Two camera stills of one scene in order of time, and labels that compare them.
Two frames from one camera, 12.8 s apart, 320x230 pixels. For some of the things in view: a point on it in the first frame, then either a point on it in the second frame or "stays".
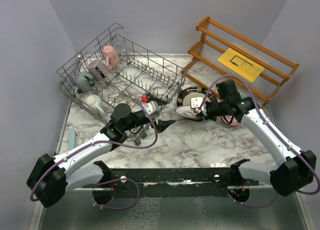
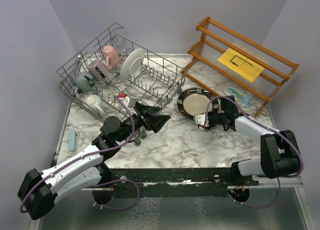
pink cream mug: [111, 56] stays
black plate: [184, 98] stays
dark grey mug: [84, 81] stays
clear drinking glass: [120, 46] stays
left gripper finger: [152, 98] to [148, 109]
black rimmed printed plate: [186, 110] to [132, 64]
